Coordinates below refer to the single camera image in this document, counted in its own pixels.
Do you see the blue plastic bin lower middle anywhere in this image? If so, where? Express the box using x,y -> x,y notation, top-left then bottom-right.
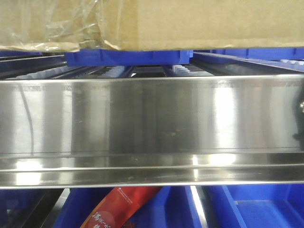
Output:
53,186 -> 202,228

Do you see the stainless steel shelf rail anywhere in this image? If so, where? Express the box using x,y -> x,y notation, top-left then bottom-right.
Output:
0,75 -> 304,189

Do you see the blue plastic bin lower right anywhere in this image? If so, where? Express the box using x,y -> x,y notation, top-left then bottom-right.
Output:
207,184 -> 304,228

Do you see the brown cardboard carton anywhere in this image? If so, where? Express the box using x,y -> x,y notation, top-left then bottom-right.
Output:
0,0 -> 304,52

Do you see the red snack package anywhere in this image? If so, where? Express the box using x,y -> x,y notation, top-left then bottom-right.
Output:
81,186 -> 162,228

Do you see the blue plastic bin upper right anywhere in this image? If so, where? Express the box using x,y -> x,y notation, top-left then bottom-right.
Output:
210,47 -> 304,60

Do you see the blue plastic bin behind carton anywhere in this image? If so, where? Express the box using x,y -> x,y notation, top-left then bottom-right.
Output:
65,49 -> 193,67

